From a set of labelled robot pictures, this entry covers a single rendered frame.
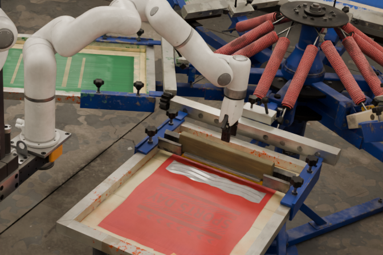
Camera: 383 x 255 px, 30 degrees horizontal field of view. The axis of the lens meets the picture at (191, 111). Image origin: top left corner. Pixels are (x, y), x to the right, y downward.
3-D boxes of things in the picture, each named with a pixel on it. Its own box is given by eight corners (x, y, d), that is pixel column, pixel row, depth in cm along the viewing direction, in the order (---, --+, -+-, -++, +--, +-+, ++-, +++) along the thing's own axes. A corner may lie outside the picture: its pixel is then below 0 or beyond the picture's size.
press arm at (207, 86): (20, 88, 313) (20, 76, 310) (23, 82, 318) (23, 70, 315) (297, 106, 325) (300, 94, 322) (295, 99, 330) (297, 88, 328)
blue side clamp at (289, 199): (291, 221, 236) (294, 204, 233) (277, 216, 238) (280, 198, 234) (318, 179, 260) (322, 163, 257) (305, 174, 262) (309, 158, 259)
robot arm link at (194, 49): (168, 40, 228) (211, 77, 239) (178, 57, 217) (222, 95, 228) (187, 21, 226) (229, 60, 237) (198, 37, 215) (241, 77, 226)
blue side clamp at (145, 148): (145, 167, 255) (146, 150, 252) (133, 163, 257) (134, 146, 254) (183, 132, 280) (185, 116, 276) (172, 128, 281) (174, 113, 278)
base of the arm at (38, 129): (3, 138, 226) (2, 95, 219) (27, 122, 236) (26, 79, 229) (45, 152, 221) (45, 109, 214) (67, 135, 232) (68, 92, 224)
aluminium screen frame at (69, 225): (229, 306, 197) (231, 296, 195) (55, 231, 217) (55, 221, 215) (317, 175, 260) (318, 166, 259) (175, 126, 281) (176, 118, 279)
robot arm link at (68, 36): (122, -5, 204) (111, -27, 220) (18, 70, 208) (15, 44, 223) (150, 31, 212) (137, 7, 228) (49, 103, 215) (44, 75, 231)
